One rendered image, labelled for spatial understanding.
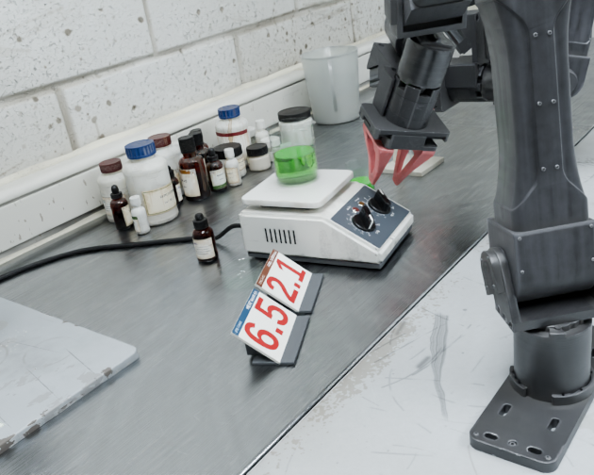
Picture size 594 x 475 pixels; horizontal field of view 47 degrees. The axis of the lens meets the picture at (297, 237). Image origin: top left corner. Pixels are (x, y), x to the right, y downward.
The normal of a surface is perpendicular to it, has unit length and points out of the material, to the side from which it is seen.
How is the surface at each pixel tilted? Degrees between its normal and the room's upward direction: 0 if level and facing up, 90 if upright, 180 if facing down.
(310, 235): 90
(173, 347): 0
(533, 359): 90
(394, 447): 0
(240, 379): 0
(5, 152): 90
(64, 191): 90
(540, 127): 80
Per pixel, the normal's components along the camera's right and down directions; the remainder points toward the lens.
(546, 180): 0.07, 0.23
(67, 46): 0.79, 0.14
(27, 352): -0.14, -0.90
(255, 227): -0.45, 0.43
